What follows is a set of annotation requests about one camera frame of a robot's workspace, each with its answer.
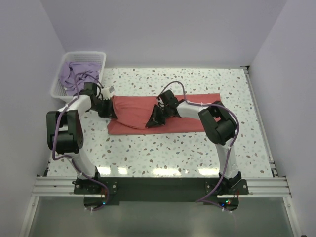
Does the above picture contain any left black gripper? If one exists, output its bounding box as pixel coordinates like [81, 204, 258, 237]
[89, 97, 117, 120]

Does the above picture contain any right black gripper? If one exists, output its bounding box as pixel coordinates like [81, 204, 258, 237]
[146, 104, 171, 128]

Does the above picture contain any salmon red t-shirt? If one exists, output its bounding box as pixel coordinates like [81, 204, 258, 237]
[107, 92, 222, 136]

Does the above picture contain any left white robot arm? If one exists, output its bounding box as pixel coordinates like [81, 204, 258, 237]
[46, 82, 116, 194]

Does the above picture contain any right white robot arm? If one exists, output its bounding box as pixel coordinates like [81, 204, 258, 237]
[146, 90, 241, 194]

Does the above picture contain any purple t-shirt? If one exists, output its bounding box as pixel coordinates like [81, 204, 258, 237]
[59, 62, 101, 96]

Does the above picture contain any white plastic laundry basket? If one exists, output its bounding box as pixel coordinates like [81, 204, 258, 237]
[50, 51, 106, 102]

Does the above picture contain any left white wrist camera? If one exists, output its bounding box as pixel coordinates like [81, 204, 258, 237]
[101, 86, 115, 100]

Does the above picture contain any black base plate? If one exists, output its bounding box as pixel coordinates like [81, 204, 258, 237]
[72, 177, 249, 210]

